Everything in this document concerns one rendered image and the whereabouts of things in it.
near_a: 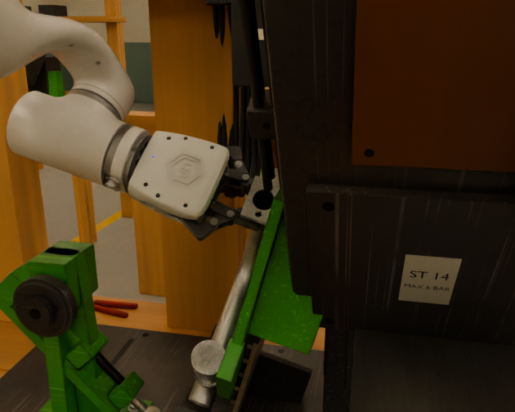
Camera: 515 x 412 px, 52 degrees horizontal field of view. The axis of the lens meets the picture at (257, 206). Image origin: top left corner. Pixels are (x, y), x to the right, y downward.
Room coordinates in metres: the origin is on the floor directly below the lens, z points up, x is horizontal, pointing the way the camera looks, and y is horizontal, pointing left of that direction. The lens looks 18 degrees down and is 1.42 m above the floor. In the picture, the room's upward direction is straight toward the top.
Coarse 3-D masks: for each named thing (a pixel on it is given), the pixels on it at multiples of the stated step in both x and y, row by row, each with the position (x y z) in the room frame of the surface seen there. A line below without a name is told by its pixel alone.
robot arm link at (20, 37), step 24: (0, 0) 0.54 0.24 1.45; (0, 24) 0.54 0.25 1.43; (24, 24) 0.56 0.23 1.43; (48, 24) 0.60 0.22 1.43; (72, 24) 0.63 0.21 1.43; (0, 48) 0.54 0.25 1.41; (24, 48) 0.56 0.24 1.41; (48, 48) 0.59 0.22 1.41; (72, 48) 0.64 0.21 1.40; (96, 48) 0.66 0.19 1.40; (0, 72) 0.55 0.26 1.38; (72, 72) 0.70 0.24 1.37; (96, 72) 0.68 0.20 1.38; (120, 72) 0.69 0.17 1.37; (120, 96) 0.69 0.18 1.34
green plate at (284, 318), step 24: (264, 240) 0.48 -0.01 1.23; (264, 264) 0.48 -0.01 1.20; (288, 264) 0.49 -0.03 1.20; (264, 288) 0.50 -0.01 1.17; (288, 288) 0.49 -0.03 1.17; (240, 312) 0.49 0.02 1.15; (264, 312) 0.50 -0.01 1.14; (288, 312) 0.49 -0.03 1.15; (240, 336) 0.49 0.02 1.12; (264, 336) 0.50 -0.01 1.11; (288, 336) 0.49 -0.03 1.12; (312, 336) 0.48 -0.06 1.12
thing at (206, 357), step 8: (200, 344) 0.51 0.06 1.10; (208, 344) 0.51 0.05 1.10; (216, 344) 0.51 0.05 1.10; (192, 352) 0.50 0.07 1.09; (200, 352) 0.50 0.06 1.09; (208, 352) 0.50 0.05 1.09; (216, 352) 0.50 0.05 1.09; (224, 352) 0.50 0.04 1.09; (192, 360) 0.50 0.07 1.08; (200, 360) 0.49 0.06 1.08; (208, 360) 0.50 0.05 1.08; (216, 360) 0.50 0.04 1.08; (200, 368) 0.49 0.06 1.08; (208, 368) 0.49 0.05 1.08; (216, 368) 0.49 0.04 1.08; (200, 376) 0.51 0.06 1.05; (208, 376) 0.50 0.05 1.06; (200, 384) 0.53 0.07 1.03; (208, 384) 0.53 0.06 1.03; (216, 384) 0.53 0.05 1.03
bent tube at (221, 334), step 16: (256, 176) 0.62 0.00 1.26; (256, 192) 0.61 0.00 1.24; (272, 192) 0.60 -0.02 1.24; (256, 208) 0.59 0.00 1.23; (256, 240) 0.65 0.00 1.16; (256, 256) 0.66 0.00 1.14; (240, 272) 0.66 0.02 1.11; (240, 288) 0.65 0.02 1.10; (240, 304) 0.63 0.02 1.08; (224, 320) 0.61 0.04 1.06; (224, 336) 0.60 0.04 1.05; (192, 400) 0.56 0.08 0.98; (208, 400) 0.54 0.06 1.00
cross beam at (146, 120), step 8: (136, 112) 1.04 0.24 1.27; (144, 112) 1.04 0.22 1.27; (152, 112) 1.04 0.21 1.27; (128, 120) 1.01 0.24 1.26; (136, 120) 1.01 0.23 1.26; (144, 120) 1.00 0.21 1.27; (152, 120) 1.00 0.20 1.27; (144, 128) 1.00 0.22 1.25; (152, 128) 1.00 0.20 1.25; (272, 144) 0.95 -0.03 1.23; (272, 152) 0.95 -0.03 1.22
